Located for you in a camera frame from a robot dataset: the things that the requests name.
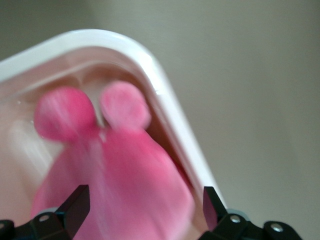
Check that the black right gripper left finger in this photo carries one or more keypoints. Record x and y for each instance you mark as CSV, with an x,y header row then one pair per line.
x,y
75,210

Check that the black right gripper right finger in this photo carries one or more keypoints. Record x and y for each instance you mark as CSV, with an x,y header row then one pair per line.
x,y
212,207

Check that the pink plush toy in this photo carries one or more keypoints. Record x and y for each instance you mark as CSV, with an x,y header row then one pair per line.
x,y
130,175

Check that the pink translucent plastic box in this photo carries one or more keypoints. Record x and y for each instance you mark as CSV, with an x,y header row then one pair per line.
x,y
172,112

